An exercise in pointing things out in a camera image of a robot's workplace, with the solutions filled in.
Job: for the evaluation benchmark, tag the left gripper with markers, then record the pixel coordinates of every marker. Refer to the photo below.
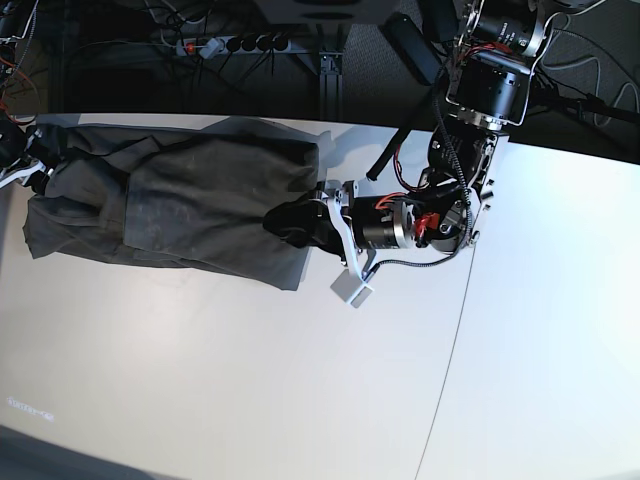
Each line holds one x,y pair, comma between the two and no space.
439,217

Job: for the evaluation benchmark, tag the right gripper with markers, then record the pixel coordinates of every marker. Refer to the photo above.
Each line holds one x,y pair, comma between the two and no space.
24,159

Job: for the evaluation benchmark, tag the black power adapter brick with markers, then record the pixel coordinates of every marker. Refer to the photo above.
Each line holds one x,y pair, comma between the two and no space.
419,57

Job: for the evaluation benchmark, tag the power strip with red switch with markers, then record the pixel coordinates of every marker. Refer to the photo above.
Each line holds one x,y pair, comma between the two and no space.
209,47

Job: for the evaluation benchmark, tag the aluminium frame post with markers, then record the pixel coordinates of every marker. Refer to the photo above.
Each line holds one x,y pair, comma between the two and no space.
331,38

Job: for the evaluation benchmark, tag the dark grey T-shirt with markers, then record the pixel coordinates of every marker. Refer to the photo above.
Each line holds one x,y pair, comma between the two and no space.
172,199

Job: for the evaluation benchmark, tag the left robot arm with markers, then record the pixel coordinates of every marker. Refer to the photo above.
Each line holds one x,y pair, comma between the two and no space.
478,59

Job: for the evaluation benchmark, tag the black tripod stand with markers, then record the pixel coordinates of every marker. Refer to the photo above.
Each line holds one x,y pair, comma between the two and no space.
547,94

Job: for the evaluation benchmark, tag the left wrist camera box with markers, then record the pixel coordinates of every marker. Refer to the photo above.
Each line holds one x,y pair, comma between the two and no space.
351,289

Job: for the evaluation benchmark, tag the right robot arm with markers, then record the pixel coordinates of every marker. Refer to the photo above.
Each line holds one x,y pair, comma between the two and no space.
18,25

